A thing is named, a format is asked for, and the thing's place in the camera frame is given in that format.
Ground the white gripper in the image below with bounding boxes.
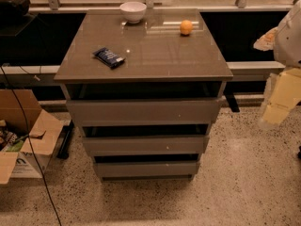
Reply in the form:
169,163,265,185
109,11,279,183
253,1,301,130

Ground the grey drawer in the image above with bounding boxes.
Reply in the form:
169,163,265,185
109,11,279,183
83,136,209,156
66,100,220,127
94,162,199,178

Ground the grey drawer cabinet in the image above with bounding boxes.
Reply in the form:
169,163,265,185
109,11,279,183
55,8,232,181

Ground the grey top drawer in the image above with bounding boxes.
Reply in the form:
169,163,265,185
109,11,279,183
66,100,220,127

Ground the grey bottom drawer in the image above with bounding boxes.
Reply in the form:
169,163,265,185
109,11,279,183
94,162,199,178

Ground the black table leg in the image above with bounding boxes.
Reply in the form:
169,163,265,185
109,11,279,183
224,87,240,113

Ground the orange fruit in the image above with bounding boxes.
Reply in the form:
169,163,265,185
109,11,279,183
180,20,193,36

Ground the white bowl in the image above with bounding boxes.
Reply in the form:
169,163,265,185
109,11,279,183
119,2,147,24

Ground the blue snack packet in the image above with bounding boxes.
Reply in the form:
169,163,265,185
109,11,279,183
92,47,125,69

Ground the dark object on shelf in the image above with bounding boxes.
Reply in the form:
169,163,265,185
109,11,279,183
0,0,31,19

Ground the cardboard box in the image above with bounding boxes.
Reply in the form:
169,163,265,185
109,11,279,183
0,89,63,185

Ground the black cable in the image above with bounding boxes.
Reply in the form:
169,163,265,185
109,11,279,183
0,64,63,226

